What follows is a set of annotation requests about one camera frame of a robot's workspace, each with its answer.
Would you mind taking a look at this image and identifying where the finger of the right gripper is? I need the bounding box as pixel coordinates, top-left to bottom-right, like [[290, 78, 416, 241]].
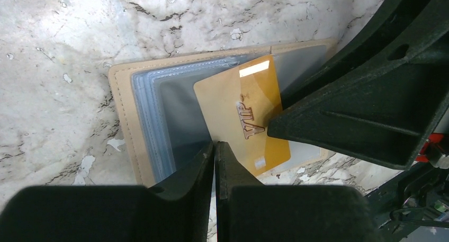
[[282, 0, 448, 108]]

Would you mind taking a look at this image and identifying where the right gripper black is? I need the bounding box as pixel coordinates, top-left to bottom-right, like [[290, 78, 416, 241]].
[[268, 34, 448, 241]]

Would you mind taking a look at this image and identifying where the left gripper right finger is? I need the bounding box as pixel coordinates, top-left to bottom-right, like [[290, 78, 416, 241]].
[[214, 141, 382, 241]]

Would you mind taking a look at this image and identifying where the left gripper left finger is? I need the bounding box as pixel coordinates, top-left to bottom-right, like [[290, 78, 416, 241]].
[[1, 143, 214, 241]]

